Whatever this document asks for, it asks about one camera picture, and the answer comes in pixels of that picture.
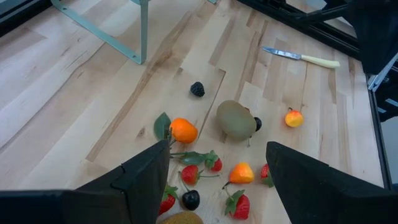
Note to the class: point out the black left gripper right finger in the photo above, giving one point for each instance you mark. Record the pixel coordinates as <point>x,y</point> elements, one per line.
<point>311,193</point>

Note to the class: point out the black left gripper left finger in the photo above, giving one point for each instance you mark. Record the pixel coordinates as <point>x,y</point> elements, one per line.
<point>140,186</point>

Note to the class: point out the small red strawberry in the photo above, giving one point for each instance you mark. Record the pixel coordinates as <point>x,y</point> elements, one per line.
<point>169,203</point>
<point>242,207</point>
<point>265,172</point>
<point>217,165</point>
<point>189,175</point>

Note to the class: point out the small yellow orange peach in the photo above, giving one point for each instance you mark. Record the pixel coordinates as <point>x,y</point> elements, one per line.
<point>242,174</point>
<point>293,119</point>

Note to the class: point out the dark black cherry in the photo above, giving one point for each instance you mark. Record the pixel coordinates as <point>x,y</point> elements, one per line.
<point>191,200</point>
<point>258,124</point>

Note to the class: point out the brown kiwi fruit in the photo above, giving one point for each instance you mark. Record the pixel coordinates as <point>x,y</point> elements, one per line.
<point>182,218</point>
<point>236,119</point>

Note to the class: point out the small blackberry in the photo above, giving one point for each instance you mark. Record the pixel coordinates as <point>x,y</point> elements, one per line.
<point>197,89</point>

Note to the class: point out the green perforated metal shelf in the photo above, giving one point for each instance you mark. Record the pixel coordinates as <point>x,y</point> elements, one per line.
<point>143,31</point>

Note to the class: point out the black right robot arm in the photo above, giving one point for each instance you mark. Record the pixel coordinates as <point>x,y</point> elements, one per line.
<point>376,37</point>

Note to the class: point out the orange tangerine with leaf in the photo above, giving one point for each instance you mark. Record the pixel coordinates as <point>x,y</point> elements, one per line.
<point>183,130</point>

